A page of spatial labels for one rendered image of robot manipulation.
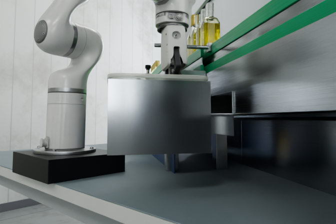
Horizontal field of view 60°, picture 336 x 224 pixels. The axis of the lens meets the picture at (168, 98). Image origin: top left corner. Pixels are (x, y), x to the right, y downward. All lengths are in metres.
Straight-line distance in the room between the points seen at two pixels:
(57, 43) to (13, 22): 2.62
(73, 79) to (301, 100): 0.68
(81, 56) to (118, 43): 3.18
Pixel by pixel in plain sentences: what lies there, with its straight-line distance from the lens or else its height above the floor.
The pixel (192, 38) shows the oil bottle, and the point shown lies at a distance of 1.12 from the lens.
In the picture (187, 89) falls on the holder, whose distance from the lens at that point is 0.63.
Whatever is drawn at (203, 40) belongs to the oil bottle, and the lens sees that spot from 1.00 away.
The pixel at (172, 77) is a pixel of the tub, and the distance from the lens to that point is 0.62.
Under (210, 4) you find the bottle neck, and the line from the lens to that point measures 1.05.
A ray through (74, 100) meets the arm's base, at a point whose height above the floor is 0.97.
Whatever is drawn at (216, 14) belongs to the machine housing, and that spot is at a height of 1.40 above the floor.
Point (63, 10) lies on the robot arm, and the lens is 0.96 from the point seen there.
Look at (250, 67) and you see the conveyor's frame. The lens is 0.60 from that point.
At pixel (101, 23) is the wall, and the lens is 4.08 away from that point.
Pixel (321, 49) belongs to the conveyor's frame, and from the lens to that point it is 0.44.
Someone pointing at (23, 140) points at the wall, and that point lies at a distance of 3.45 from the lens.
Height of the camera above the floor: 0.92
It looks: 4 degrees up
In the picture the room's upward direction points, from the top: straight up
